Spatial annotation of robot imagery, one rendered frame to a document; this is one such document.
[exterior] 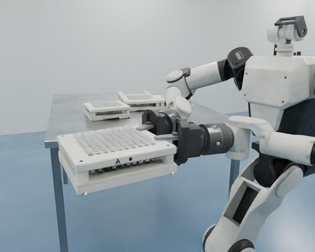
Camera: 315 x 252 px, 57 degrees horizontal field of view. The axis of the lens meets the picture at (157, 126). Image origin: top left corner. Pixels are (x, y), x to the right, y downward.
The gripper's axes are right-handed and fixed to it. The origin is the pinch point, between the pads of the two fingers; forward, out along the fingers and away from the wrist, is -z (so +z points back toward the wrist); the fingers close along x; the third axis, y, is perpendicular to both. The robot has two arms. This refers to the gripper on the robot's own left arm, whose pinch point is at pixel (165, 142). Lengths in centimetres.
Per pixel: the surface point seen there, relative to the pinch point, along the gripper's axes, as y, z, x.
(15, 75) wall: 430, -70, 15
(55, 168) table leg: 74, -27, 33
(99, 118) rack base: 103, 1, 15
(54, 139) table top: 73, -26, 18
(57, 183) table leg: 74, -26, 41
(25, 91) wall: 430, -58, 39
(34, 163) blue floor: 285, -45, 107
